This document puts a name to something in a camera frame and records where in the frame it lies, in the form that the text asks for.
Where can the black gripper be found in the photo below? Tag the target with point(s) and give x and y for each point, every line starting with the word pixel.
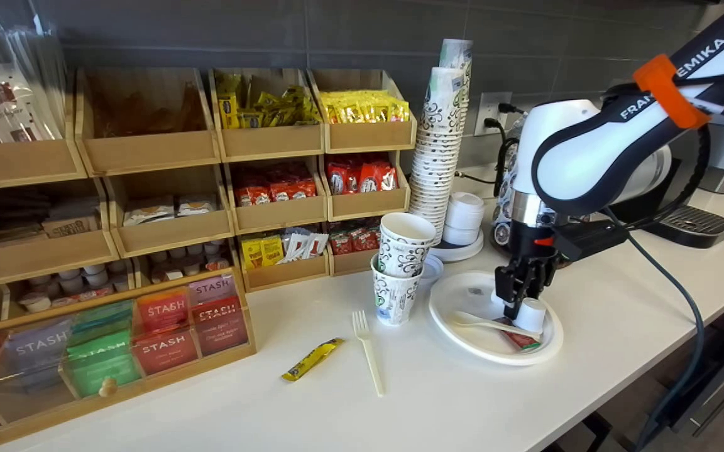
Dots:
pixel 530 269

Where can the white coffee pod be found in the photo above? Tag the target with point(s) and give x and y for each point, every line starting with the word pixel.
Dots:
pixel 531 317

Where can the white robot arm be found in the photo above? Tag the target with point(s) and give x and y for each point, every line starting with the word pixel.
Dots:
pixel 577 160

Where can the white foam plate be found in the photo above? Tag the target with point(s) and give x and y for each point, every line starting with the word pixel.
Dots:
pixel 473 293

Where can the small white plate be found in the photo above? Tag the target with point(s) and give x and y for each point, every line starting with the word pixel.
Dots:
pixel 449 252

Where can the coffee pod carousel stand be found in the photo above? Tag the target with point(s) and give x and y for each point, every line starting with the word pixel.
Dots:
pixel 503 195

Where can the black coffee machine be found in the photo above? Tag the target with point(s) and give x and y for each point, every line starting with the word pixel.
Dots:
pixel 670 210

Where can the red ketchup packet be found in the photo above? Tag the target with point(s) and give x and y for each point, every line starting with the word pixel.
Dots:
pixel 522 342

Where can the white plastic spoon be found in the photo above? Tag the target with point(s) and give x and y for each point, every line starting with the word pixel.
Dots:
pixel 472 321

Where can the upper patterned paper cup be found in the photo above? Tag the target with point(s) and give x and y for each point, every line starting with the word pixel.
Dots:
pixel 403 244

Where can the white plastic fork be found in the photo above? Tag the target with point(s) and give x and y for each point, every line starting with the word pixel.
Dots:
pixel 364 334

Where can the yellow sweetener stick packet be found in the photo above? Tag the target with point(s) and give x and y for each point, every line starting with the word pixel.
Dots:
pixel 313 358

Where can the tall stack of paper cups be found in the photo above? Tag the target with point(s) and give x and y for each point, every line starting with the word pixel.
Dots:
pixel 442 132

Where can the wooden condiment organizer shelf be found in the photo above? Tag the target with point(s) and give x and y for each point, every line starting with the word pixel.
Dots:
pixel 207 160

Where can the wooden tea box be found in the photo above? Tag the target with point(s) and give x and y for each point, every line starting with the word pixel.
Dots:
pixel 77 361

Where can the bag of plastic cutlery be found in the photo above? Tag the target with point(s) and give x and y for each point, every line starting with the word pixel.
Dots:
pixel 34 83

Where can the wall power outlet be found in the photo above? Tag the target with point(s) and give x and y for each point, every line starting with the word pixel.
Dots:
pixel 488 111

